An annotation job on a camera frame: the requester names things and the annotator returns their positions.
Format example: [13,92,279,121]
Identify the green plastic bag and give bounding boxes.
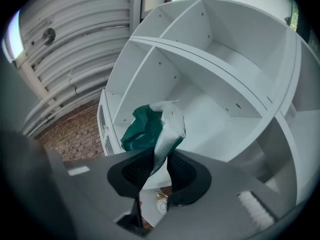
[120,99,188,178]

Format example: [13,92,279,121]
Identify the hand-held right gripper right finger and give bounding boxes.
[152,148,304,240]

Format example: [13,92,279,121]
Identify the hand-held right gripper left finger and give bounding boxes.
[37,147,158,240]

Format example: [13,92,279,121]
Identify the round ceiling fixture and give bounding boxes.
[41,27,57,45]

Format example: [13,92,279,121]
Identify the white desk with hutch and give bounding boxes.
[97,0,320,210]

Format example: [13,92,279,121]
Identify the white ceiling pipe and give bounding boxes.
[68,68,111,95]

